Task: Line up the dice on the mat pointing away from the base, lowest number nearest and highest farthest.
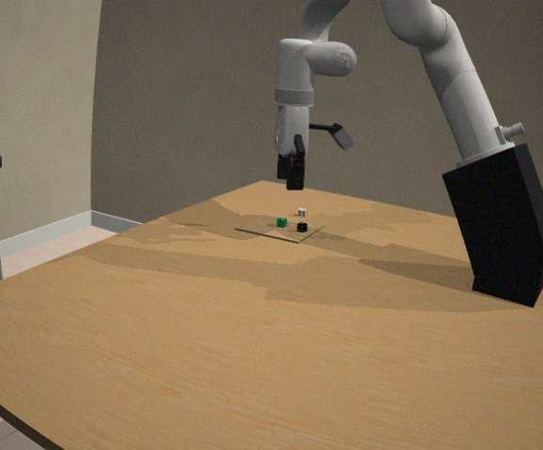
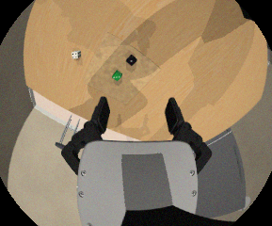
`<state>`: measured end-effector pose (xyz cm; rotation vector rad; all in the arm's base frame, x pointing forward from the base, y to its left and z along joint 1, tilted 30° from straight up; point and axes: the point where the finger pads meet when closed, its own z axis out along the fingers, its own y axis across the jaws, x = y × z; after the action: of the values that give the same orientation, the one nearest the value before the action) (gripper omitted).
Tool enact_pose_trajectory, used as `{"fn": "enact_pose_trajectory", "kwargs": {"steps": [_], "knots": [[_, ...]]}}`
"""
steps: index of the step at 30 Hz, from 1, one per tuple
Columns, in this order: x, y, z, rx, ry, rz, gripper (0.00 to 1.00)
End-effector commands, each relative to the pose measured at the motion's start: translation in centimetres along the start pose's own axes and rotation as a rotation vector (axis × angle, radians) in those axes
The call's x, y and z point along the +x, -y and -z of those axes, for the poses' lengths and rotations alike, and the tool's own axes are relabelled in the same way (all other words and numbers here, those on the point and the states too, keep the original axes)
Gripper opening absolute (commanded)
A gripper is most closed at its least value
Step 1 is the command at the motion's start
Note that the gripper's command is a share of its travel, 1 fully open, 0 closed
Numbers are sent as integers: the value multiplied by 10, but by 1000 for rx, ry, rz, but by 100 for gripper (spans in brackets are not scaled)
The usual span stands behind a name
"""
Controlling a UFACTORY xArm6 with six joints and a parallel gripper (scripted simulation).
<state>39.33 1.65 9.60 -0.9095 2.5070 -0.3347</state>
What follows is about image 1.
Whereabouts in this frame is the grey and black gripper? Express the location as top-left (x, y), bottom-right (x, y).
top-left (274, 101), bottom-right (313, 190)

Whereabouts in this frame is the brown mat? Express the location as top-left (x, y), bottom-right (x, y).
top-left (235, 213), bottom-right (325, 244)

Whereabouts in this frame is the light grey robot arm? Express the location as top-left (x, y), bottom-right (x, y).
top-left (275, 0), bottom-right (524, 168)

